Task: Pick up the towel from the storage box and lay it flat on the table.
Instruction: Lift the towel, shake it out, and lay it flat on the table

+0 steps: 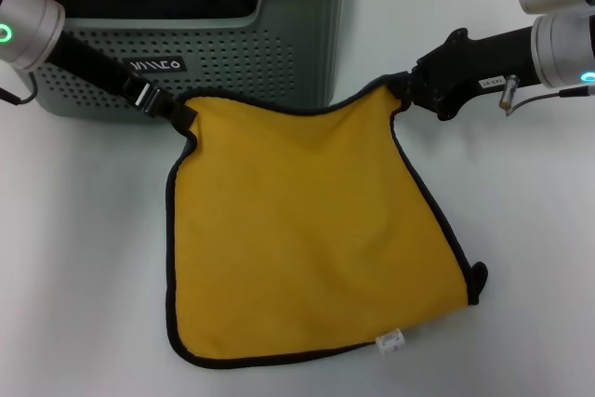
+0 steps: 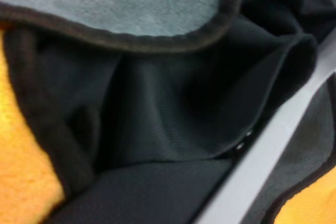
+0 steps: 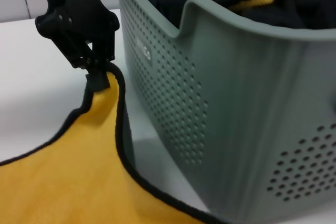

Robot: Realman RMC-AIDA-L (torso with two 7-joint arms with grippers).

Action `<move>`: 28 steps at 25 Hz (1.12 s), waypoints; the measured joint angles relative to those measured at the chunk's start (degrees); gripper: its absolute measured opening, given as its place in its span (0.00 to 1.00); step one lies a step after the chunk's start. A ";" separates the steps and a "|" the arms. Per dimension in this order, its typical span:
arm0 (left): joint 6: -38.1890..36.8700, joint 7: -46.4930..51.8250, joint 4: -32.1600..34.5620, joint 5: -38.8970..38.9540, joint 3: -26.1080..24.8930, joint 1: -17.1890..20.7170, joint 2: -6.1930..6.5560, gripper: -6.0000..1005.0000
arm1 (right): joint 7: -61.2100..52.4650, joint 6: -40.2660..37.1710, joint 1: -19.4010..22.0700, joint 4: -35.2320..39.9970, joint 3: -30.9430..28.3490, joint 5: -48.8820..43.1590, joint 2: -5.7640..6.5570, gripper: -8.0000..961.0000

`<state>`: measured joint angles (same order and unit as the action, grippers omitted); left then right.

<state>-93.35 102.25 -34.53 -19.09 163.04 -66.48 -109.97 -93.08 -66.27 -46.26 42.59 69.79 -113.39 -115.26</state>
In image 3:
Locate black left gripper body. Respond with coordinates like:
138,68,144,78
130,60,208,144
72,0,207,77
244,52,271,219
35,0,121,42

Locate grey-green perforated storage box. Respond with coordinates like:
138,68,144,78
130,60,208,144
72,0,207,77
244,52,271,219
115,0,336,224

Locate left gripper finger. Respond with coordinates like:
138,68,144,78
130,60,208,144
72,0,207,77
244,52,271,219
91,32,116,92
43,34,99,92

